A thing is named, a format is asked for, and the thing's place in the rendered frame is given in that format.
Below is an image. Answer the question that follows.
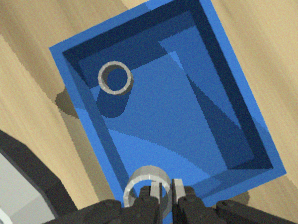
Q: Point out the grey metal ring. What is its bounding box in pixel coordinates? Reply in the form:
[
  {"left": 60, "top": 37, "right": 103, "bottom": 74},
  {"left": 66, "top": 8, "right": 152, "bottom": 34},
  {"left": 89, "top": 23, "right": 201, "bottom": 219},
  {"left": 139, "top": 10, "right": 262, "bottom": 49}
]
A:
[{"left": 123, "top": 165, "right": 172, "bottom": 219}]

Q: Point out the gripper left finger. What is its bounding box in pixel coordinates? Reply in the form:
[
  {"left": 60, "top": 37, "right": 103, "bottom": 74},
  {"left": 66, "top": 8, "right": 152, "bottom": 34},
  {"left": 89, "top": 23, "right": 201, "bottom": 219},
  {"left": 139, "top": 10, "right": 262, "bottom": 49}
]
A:
[{"left": 42, "top": 180, "right": 163, "bottom": 224}]

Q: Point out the blue crate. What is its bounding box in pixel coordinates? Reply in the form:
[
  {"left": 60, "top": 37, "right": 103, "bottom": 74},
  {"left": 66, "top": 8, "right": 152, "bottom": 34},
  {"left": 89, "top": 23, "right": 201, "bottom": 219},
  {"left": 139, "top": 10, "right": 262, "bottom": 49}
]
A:
[{"left": 49, "top": 0, "right": 287, "bottom": 208}]

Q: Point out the grey metal bushing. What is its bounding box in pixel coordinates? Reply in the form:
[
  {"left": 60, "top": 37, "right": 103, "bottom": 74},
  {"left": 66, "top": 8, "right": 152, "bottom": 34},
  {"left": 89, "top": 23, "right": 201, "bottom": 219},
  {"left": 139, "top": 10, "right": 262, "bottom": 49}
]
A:
[{"left": 98, "top": 61, "right": 134, "bottom": 96}]

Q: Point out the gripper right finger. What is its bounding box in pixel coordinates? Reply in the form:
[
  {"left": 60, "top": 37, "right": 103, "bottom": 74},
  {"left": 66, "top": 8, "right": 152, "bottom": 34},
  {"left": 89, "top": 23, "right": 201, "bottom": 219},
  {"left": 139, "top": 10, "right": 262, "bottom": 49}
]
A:
[{"left": 172, "top": 179, "right": 297, "bottom": 224}]

